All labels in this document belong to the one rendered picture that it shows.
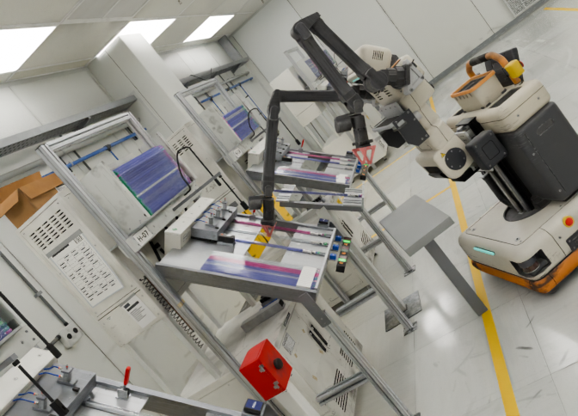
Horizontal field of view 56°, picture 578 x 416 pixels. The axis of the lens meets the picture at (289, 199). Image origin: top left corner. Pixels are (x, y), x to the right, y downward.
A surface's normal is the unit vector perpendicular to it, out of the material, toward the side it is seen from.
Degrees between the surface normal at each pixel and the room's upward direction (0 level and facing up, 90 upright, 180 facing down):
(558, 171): 90
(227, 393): 90
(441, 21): 90
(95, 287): 95
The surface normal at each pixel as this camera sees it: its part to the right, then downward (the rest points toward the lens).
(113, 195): -0.20, 0.33
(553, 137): 0.16, 0.05
